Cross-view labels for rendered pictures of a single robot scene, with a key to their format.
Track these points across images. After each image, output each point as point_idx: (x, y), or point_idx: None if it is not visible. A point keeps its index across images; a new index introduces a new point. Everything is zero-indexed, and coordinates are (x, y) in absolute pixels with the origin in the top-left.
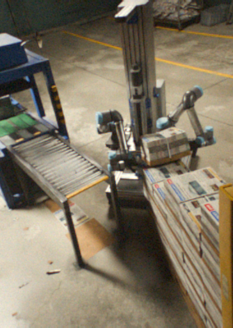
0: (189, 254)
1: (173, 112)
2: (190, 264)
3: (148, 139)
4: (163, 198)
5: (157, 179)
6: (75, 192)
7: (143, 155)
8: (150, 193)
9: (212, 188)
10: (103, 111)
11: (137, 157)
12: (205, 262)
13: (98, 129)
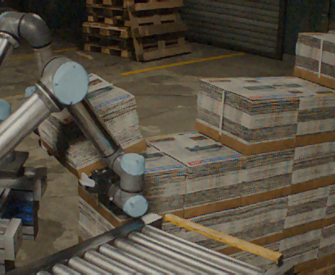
0: (309, 173)
1: None
2: (305, 193)
3: (112, 99)
4: (233, 157)
5: (169, 162)
6: (255, 246)
7: (88, 164)
8: (166, 210)
9: (255, 82)
10: (64, 60)
11: (85, 175)
12: None
13: None
